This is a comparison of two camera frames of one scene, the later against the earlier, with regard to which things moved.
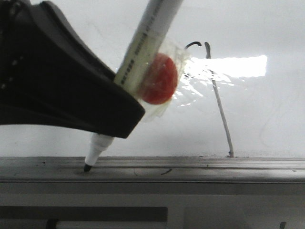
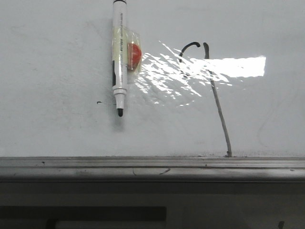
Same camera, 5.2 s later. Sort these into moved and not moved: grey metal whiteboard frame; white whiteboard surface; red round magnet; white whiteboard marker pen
Moved: white whiteboard marker pen; red round magnet
Not moved: white whiteboard surface; grey metal whiteboard frame
